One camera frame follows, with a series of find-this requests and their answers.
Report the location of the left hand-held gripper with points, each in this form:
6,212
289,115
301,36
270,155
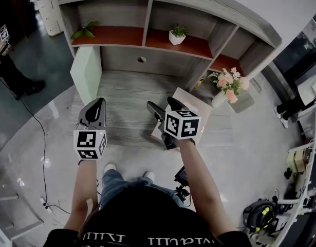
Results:
88,141

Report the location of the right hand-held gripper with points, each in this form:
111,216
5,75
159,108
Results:
182,126

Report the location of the pink box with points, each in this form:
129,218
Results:
196,104

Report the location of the light green box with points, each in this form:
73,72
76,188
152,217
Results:
84,73

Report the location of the person's right forearm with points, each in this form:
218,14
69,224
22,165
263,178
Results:
199,179

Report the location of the person's left forearm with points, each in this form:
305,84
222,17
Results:
83,189

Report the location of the grey wooden desk with shelves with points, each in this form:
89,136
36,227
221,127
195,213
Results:
127,94

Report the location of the yellow packet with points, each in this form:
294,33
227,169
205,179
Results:
199,83

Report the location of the person's left white shoe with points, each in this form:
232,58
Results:
110,167

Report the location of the person's white shoe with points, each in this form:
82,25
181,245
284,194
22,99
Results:
110,167
149,175

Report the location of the white vase with pink flowers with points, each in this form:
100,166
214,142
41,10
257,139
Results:
229,89

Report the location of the person's right white shoe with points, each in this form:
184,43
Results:
149,175

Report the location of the small black monitor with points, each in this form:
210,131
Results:
181,176

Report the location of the small white potted plant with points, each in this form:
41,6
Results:
177,37

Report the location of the person's blue jeans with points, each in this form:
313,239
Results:
116,181

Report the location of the green leafy plant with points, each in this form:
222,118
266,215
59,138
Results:
83,32

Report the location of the white power strip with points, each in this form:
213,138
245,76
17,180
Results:
45,203

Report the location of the person's black shirt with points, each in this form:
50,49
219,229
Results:
147,215

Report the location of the white round drawer cabinet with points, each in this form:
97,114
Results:
51,11

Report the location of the beige plastic housing block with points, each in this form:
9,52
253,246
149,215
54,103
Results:
297,161

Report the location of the black and yellow bag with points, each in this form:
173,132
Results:
260,216

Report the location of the black glass door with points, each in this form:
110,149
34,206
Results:
301,50

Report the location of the white work desk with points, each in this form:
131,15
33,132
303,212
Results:
308,189

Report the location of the black monitor mount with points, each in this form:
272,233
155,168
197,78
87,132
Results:
183,193

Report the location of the grey metal frame table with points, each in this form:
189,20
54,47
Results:
19,220

